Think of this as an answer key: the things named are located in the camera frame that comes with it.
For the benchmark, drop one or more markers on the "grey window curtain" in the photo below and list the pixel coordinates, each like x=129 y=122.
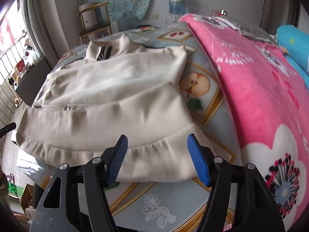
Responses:
x=48 y=24

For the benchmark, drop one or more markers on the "wooden chair with dark seat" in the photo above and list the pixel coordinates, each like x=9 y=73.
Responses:
x=95 y=26

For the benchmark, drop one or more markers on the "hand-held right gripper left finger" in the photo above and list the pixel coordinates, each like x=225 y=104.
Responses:
x=118 y=159

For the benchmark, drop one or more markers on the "blue pillow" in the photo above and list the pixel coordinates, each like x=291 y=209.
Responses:
x=294 y=46

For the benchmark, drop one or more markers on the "grey cloth with lace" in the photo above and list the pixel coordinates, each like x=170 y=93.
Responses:
x=253 y=30

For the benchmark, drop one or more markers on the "white wall socket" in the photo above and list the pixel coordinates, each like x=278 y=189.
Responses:
x=153 y=17

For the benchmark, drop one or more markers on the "metal window railing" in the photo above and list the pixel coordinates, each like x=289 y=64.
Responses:
x=9 y=77

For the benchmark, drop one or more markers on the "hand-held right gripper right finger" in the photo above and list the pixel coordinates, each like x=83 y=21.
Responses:
x=198 y=159

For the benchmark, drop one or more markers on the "blue water dispenser bottle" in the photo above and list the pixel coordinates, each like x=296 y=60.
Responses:
x=177 y=3

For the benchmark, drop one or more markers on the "pink floral blanket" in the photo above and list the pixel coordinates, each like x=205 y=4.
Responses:
x=253 y=89

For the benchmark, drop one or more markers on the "cream jacket with black trim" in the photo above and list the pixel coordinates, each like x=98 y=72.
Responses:
x=108 y=96

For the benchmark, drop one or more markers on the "grey cabinet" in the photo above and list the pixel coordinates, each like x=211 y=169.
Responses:
x=33 y=82

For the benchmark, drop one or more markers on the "pale pink tall box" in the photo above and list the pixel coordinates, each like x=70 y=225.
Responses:
x=88 y=14

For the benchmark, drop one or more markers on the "fruit printed tablecloth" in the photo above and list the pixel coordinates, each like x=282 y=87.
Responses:
x=169 y=198

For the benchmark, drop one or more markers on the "purple slipper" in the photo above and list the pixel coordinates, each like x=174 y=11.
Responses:
x=10 y=177

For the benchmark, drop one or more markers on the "open cardboard box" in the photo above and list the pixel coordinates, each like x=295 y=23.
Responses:
x=27 y=195

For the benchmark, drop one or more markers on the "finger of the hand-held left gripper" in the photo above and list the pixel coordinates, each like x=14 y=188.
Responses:
x=7 y=128

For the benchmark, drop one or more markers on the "glass jar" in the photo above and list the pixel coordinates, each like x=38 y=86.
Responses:
x=214 y=13

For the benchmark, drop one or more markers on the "pink hanging laundry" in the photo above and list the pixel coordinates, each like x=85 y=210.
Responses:
x=7 y=31

